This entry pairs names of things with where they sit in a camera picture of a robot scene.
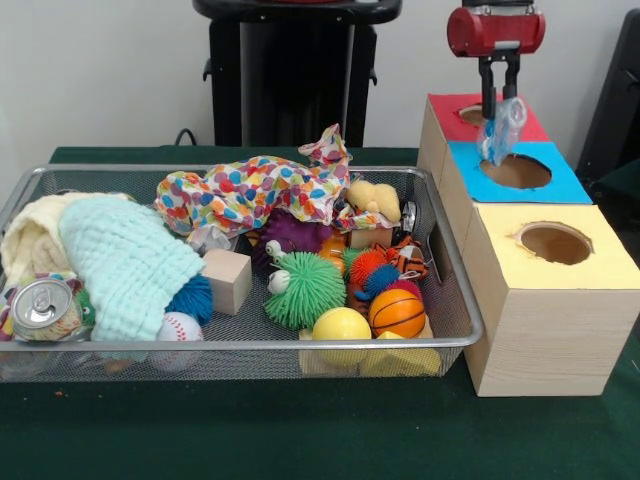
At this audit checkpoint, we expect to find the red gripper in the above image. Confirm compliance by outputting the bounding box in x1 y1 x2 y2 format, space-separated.
446 6 547 121

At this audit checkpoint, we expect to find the clear bottle with blue label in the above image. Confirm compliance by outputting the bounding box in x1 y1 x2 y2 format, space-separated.
475 96 529 167

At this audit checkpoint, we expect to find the colourful polka dot cloth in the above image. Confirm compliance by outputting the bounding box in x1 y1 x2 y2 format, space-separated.
153 124 362 237

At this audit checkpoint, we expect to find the plain wooden block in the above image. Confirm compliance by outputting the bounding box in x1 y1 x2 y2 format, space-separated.
202 248 253 316

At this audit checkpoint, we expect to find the mint green cloth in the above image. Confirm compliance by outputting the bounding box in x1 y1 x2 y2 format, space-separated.
58 197 207 342

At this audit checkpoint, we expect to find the cream knitted cloth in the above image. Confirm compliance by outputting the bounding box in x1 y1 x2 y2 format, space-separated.
0 193 76 282

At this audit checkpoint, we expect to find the wooden box with three holes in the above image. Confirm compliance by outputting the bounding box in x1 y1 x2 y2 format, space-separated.
418 93 640 398

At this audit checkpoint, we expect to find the silver mesh bin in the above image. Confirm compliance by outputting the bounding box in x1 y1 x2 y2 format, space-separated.
0 163 486 382

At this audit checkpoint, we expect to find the black chair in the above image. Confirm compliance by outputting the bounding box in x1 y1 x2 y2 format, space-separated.
574 8 640 229

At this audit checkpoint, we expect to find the dark green tablecloth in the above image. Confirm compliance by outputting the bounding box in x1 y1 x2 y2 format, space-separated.
0 145 640 480
592 158 640 204

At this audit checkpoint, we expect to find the orange basketball toy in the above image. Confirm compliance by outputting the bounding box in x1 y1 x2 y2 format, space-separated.
369 288 428 338

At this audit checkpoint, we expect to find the purple spiky toy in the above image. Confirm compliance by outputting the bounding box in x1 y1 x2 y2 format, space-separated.
252 209 335 256

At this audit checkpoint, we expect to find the large green spiky ball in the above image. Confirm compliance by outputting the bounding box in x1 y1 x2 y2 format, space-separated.
263 251 348 330

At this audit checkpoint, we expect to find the blue spiky ball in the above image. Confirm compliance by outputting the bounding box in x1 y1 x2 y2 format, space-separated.
164 273 215 327

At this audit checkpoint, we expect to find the white baseball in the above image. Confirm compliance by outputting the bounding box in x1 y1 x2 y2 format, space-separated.
155 312 205 342

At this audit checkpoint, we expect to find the crushed silver can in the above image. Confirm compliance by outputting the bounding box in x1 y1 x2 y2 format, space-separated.
10 277 85 345

